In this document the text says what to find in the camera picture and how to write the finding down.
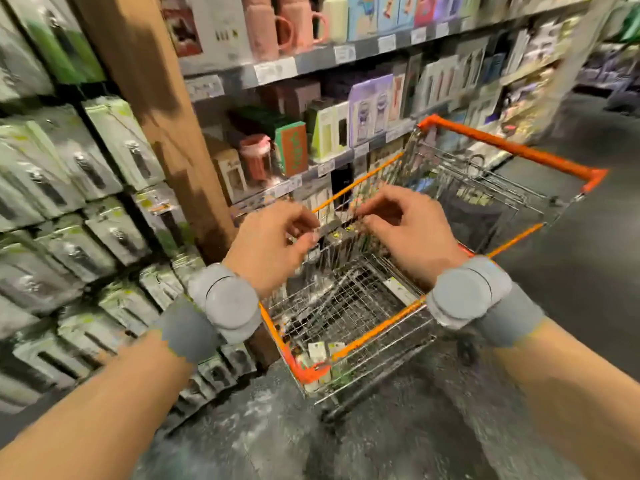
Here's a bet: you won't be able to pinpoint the person's left hand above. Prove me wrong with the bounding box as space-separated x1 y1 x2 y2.
222 199 321 298

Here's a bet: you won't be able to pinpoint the person's right hand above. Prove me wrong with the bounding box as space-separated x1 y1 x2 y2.
355 185 471 291

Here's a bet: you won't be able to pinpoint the pile of packets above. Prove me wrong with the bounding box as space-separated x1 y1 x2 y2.
295 339 351 391

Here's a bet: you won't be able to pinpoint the orange wire shopping cart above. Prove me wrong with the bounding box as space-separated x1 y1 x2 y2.
260 113 608 416

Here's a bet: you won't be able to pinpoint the rows of hung nail clipper packs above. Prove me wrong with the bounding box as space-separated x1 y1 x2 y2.
0 0 256 411

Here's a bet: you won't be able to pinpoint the person's right forearm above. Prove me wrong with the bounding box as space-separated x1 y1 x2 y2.
495 315 640 480

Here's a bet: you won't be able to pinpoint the pink mugs on shelf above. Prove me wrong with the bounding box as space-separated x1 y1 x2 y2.
238 135 273 186

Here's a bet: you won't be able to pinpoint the lavender product box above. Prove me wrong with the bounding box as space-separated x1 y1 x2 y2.
347 75 396 148

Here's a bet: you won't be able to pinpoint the grey kitchenware shelf unit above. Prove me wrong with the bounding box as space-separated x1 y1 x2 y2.
160 0 601 221

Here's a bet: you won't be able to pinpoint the large white product box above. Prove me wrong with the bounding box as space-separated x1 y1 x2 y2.
160 0 251 74

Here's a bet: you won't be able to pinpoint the grey wrist tracker band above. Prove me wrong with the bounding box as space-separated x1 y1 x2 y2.
155 263 263 364
427 255 546 348

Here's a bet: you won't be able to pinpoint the teal orange box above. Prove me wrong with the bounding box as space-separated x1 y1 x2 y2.
275 121 311 178

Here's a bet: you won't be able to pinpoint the green white box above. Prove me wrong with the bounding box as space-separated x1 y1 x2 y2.
308 97 351 163

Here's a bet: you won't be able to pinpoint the blue cartoon box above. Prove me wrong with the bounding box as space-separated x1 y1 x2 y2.
347 0 379 41

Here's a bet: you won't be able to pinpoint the cream white jug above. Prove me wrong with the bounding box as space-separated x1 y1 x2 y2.
320 0 351 44

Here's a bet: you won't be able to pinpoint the wooden post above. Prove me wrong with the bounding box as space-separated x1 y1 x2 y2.
70 0 241 264

